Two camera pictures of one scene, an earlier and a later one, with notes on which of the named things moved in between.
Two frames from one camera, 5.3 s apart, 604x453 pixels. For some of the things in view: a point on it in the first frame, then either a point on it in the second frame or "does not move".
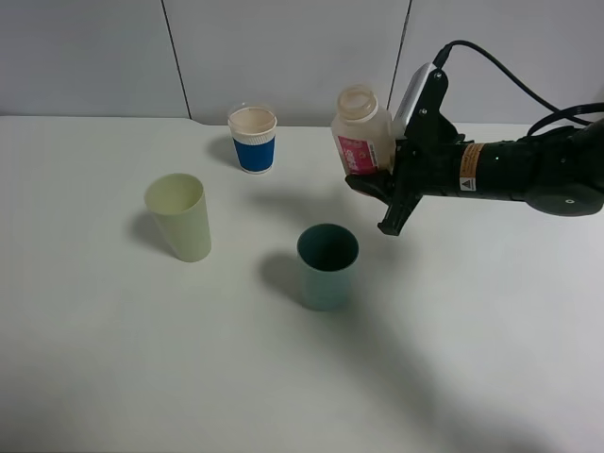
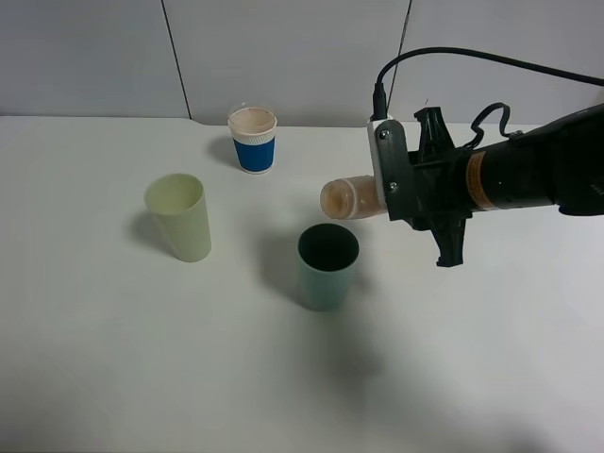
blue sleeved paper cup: (253, 130) does not move
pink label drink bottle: (364, 133) to (350, 198)
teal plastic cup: (327, 252) does not move
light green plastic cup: (177, 201) does not move
